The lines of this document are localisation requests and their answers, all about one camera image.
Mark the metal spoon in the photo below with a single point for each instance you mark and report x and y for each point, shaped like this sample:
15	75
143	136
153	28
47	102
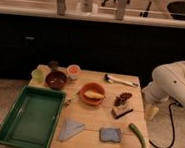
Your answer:
69	101

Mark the grey folded cloth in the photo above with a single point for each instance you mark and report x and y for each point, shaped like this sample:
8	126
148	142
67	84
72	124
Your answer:
69	129

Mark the dark red bowl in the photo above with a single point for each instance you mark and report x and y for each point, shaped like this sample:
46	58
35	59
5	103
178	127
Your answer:
56	80

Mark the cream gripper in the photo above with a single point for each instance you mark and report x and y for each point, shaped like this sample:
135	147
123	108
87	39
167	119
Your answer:
150	112

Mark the light green cup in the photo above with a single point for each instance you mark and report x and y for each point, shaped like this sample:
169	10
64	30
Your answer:
37	75

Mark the orange bowl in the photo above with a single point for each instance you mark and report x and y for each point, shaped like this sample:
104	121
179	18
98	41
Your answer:
94	87

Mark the white cup orange contents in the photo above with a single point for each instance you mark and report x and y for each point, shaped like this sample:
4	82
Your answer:
73	72

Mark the yellow banana piece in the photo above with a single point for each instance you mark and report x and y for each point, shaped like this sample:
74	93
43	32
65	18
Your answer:
93	95

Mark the green plastic tray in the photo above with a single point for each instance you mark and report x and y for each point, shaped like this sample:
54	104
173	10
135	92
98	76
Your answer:
33	118

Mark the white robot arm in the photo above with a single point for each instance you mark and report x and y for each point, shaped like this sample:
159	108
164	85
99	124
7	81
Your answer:
168	80

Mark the blue sponge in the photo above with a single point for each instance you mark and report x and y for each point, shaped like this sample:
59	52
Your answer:
110	135

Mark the brown white block eraser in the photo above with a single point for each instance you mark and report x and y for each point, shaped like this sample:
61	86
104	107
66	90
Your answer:
120	111

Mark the dark small cup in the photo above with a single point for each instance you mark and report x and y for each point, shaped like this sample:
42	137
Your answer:
53	65

